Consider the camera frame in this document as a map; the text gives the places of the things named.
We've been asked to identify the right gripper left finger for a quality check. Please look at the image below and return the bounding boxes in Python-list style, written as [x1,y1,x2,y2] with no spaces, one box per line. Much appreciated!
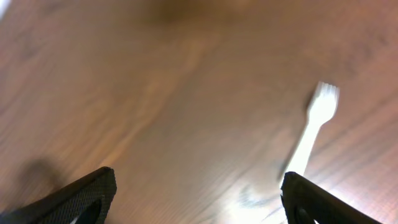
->
[1,167,117,224]

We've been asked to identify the white plastic fork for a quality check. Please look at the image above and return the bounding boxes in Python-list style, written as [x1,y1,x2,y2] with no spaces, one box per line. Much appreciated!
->
[279,82,340,187]

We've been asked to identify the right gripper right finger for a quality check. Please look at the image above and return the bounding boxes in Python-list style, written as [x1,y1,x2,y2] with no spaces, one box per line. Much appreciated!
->
[280,172,380,224]

